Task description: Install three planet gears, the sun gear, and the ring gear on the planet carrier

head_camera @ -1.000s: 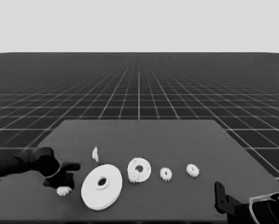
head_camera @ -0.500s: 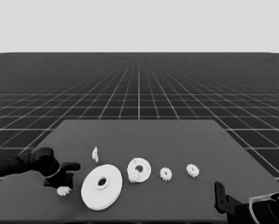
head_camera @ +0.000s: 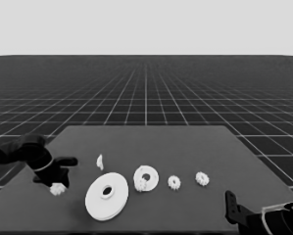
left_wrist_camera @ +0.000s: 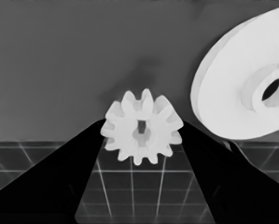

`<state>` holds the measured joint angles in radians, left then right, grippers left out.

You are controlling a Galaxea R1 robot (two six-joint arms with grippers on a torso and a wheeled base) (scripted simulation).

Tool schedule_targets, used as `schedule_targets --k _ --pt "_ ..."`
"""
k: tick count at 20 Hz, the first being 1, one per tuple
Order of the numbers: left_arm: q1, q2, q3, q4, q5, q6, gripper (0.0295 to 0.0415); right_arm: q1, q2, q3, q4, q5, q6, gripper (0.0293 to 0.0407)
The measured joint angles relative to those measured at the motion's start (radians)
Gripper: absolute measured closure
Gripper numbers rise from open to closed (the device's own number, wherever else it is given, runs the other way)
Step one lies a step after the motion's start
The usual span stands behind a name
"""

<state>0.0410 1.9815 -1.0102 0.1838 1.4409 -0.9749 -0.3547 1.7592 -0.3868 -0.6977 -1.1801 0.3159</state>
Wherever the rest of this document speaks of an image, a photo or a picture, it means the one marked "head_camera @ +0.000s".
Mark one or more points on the large thick white disc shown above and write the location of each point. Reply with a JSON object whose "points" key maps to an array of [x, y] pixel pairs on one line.
{"points": [[95, 204]]}

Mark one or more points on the small white T-shaped piece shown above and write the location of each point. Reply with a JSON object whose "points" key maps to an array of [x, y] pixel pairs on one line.
{"points": [[100, 162]]}

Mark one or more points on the white round carrier with pins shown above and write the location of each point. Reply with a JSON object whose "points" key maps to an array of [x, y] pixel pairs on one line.
{"points": [[154, 178]]}

